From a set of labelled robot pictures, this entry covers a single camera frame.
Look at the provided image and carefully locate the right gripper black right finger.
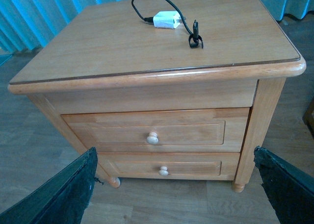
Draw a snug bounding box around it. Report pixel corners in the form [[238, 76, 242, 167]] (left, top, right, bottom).
[[254, 146, 314, 224]]

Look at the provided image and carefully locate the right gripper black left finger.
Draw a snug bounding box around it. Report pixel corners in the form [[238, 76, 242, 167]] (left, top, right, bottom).
[[0, 148, 98, 224]]

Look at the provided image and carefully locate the wooden drawer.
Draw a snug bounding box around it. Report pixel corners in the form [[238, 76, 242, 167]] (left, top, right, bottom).
[[98, 152, 239, 180], [63, 108, 249, 152]]

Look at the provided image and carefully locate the dark wooden side table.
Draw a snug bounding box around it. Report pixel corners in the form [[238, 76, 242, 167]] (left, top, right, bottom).
[[303, 104, 314, 136]]

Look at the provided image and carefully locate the wooden nightstand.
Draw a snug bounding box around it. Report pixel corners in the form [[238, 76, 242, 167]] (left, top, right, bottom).
[[8, 0, 306, 192]]

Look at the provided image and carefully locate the white USB charger plug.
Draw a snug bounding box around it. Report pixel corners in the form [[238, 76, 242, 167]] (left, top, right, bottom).
[[153, 11, 186, 29]]

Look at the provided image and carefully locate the black USB cable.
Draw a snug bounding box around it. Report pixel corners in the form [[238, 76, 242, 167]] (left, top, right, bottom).
[[131, 0, 204, 49]]

